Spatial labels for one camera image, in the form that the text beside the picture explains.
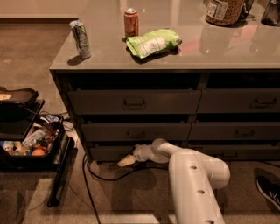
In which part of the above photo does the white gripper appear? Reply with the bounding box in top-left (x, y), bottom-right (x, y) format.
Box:
top-left (117, 144), bottom-right (158, 167)

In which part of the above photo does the drawer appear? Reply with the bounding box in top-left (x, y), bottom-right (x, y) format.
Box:
top-left (189, 122), bottom-right (280, 140)
top-left (89, 144), bottom-right (134, 162)
top-left (80, 122), bottom-right (191, 141)
top-left (68, 90), bottom-right (200, 115)
top-left (197, 88), bottom-right (280, 114)
top-left (188, 144), bottom-right (280, 161)

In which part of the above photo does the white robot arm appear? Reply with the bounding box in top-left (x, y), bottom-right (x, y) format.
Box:
top-left (118, 138), bottom-right (230, 224)

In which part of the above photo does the dark grey drawer cabinet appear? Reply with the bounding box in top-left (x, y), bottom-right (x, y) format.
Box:
top-left (51, 0), bottom-right (280, 160)

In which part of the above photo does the black floor bar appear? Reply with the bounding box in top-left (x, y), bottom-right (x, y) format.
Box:
top-left (47, 137), bottom-right (75, 207)

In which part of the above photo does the orange fruit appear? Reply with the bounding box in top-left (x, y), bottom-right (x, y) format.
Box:
top-left (32, 148), bottom-right (45, 156)

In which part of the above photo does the black bin with items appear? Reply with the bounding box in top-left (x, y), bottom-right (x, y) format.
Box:
top-left (0, 114), bottom-right (65, 170)

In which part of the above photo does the green chip bag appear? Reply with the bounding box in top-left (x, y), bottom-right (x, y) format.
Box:
top-left (126, 29), bottom-right (182, 60)

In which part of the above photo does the black case lid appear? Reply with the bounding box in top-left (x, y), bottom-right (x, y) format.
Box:
top-left (0, 87), bottom-right (39, 108)

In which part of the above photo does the silver tall can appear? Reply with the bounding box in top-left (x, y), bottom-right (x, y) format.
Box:
top-left (69, 20), bottom-right (91, 59)

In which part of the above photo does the orange soda can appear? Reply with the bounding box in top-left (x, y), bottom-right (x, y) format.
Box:
top-left (123, 8), bottom-right (139, 37)

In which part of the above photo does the black sneaker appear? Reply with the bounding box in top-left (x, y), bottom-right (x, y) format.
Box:
top-left (255, 176), bottom-right (280, 211)

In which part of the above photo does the large jar with label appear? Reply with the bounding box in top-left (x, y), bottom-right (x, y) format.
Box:
top-left (206, 0), bottom-right (244, 26)

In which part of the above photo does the dark glass object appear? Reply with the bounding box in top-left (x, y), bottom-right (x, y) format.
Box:
top-left (261, 0), bottom-right (280, 26)

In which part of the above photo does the black floor cable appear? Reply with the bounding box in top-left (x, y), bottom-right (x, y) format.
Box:
top-left (81, 153), bottom-right (170, 224)

